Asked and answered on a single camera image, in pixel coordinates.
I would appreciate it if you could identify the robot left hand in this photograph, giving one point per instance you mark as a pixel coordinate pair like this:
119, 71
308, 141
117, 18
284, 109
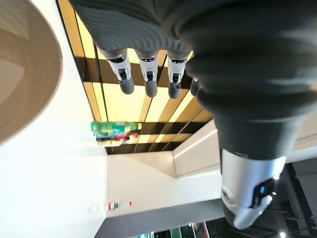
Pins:
223, 49

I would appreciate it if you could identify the lit yellow wood panel cabinet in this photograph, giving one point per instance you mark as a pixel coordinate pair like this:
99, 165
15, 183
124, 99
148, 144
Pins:
116, 104

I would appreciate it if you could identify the green plastic bottle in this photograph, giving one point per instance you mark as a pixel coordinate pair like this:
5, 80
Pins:
111, 127

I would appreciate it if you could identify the dark metal frame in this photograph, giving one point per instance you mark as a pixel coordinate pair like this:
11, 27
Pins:
297, 198

